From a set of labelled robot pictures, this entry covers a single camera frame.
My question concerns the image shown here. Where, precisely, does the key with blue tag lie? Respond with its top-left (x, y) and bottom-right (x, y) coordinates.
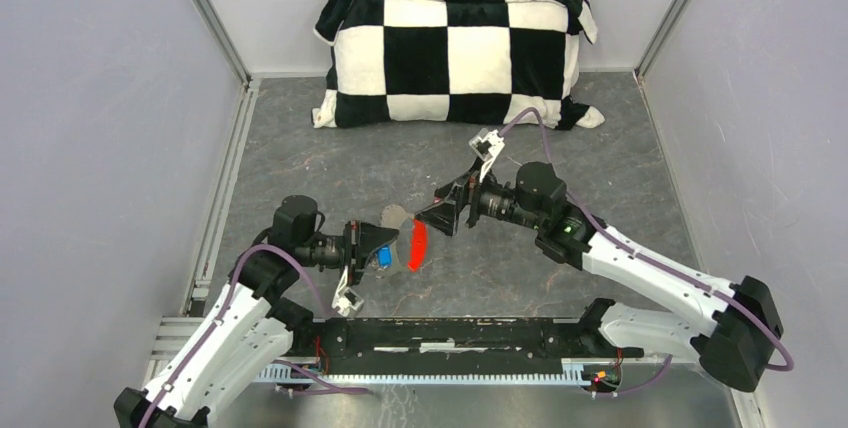
top-left (375, 246), bottom-right (393, 269)

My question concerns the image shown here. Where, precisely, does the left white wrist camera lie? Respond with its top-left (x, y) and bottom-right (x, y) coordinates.
top-left (331, 267), bottom-right (364, 318)

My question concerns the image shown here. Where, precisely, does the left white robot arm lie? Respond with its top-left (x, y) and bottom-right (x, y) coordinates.
top-left (114, 195), bottom-right (399, 427)

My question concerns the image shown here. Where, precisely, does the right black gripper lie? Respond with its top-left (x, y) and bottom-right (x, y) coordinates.
top-left (415, 155), bottom-right (544, 238)

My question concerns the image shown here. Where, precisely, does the white toothed cable duct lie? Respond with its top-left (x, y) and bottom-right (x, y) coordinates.
top-left (254, 357), bottom-right (624, 387)

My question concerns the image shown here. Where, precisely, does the aluminium corner post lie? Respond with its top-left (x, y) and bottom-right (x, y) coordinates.
top-left (192, 0), bottom-right (252, 86)
top-left (634, 0), bottom-right (690, 84)

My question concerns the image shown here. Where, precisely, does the black and white checkered pillow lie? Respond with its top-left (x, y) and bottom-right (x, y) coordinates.
top-left (311, 0), bottom-right (604, 130)

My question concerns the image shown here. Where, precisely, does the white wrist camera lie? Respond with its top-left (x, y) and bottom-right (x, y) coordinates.
top-left (468, 128), bottom-right (505, 181)
top-left (331, 267), bottom-right (364, 318)

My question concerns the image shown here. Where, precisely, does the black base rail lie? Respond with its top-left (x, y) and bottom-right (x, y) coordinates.
top-left (286, 318), bottom-right (644, 375)

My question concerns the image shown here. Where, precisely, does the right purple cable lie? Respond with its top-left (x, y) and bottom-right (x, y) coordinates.
top-left (498, 107), bottom-right (795, 400)

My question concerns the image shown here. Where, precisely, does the left aluminium corner post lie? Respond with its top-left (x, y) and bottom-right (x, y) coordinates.
top-left (192, 0), bottom-right (252, 86)

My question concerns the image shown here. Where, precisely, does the right aluminium corner post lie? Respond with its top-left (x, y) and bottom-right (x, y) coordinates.
top-left (634, 0), bottom-right (690, 84)

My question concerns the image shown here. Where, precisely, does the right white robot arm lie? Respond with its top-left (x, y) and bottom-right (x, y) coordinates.
top-left (415, 161), bottom-right (794, 393)

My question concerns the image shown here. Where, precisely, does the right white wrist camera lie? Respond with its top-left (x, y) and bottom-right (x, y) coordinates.
top-left (468, 128), bottom-right (505, 181)

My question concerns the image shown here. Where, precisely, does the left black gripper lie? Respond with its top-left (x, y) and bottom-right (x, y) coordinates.
top-left (296, 220), bottom-right (399, 286)

